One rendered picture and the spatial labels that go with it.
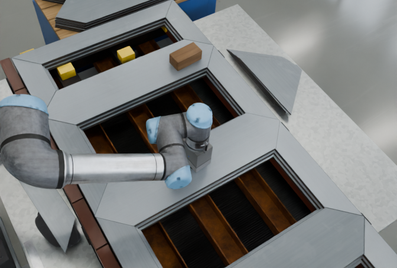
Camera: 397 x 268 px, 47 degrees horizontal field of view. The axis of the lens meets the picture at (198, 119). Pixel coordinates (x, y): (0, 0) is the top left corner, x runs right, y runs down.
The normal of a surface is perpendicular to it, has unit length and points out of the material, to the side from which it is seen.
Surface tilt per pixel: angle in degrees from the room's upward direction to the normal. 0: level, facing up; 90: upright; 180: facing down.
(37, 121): 40
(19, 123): 4
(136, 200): 0
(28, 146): 18
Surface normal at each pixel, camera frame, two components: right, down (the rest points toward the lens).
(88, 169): 0.48, -0.10
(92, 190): 0.06, -0.58
